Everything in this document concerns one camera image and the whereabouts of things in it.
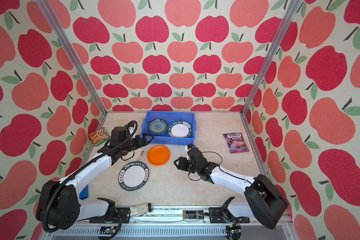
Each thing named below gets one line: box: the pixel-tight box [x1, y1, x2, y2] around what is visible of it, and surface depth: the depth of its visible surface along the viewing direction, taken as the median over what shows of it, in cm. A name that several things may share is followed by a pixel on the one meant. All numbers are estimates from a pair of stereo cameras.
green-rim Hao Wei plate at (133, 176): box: [118, 161, 150, 192], surface depth 88 cm
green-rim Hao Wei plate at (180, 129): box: [168, 120, 193, 138], surface depth 110 cm
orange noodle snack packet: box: [87, 127, 111, 147], surface depth 106 cm
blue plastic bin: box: [140, 111, 197, 127], surface depth 114 cm
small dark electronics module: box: [182, 210, 205, 220], surface depth 73 cm
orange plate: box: [147, 144, 171, 166], surface depth 98 cm
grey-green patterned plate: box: [148, 118, 168, 135], surface depth 112 cm
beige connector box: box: [129, 202, 152, 216], surface depth 75 cm
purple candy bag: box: [222, 132, 250, 154], surface depth 101 cm
